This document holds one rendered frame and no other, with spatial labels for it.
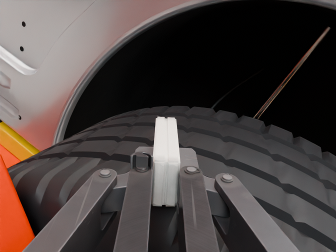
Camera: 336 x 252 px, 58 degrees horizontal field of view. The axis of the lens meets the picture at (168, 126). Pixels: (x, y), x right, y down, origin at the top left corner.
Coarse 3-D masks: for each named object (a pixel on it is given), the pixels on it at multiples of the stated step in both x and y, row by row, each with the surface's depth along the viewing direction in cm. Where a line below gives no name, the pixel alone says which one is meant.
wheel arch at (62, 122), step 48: (192, 0) 47; (240, 0) 45; (288, 0) 42; (144, 48) 69; (192, 48) 82; (240, 48) 77; (288, 48) 72; (96, 96) 73; (144, 96) 93; (192, 96) 87; (240, 96) 81; (288, 96) 76
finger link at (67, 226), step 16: (96, 176) 15; (112, 176) 15; (80, 192) 14; (96, 192) 14; (64, 208) 13; (80, 208) 13; (96, 208) 13; (48, 224) 12; (64, 224) 12; (80, 224) 12; (96, 224) 14; (32, 240) 11; (48, 240) 11; (64, 240) 11; (80, 240) 12; (96, 240) 14
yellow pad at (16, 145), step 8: (0, 128) 76; (8, 128) 77; (0, 136) 77; (8, 136) 76; (16, 136) 76; (8, 144) 77; (16, 144) 76; (24, 144) 75; (16, 152) 77; (24, 152) 75; (32, 152) 75
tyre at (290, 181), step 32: (96, 128) 37; (128, 128) 32; (192, 128) 31; (224, 128) 32; (256, 128) 33; (32, 160) 28; (64, 160) 25; (96, 160) 24; (128, 160) 25; (224, 160) 26; (256, 160) 26; (288, 160) 28; (320, 160) 31; (32, 192) 22; (64, 192) 21; (256, 192) 22; (288, 192) 24; (320, 192) 25; (32, 224) 23; (160, 224) 18; (288, 224) 20; (320, 224) 21
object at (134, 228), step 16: (144, 160) 16; (128, 176) 15; (144, 176) 15; (128, 192) 14; (144, 192) 14; (128, 208) 13; (144, 208) 13; (128, 224) 12; (144, 224) 12; (128, 240) 11; (144, 240) 11
